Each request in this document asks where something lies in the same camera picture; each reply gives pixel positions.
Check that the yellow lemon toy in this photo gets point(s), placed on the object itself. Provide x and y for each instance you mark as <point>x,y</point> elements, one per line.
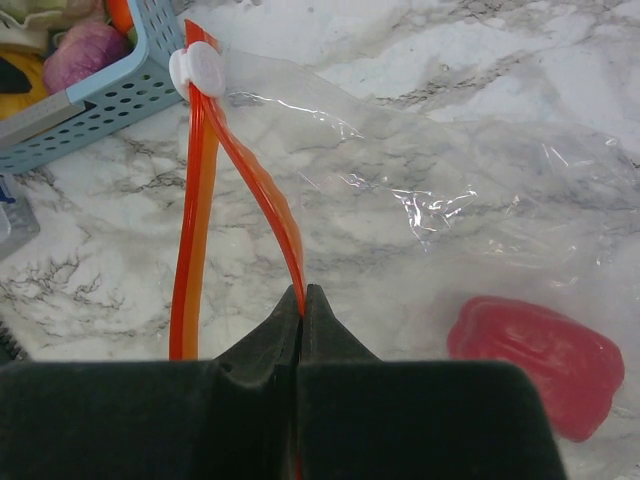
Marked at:
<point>21,82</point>

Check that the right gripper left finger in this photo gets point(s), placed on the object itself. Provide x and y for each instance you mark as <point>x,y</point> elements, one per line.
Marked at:
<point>226,418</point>

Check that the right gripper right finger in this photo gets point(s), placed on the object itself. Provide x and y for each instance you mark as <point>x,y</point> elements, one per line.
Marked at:
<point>359,417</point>

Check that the clear plastic screw box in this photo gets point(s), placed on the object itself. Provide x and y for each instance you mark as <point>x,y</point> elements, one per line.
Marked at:
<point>18,222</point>

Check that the black comb piece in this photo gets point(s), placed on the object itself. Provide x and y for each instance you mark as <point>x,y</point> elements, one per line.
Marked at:
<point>10,349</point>

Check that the blue plastic basket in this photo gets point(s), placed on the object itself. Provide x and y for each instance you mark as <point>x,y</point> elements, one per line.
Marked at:
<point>119,95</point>

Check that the white cauliflower toy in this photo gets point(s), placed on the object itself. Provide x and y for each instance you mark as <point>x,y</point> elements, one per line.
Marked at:
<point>27,24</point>

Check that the clear zip top bag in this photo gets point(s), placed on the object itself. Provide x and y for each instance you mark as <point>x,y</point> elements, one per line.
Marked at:
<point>406,219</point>

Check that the orange pumpkin toy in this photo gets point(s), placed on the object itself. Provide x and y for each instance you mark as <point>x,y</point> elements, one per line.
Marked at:
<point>120,15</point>

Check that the red bell pepper toy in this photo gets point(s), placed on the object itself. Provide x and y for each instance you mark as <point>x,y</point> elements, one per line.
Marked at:
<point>576,370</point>

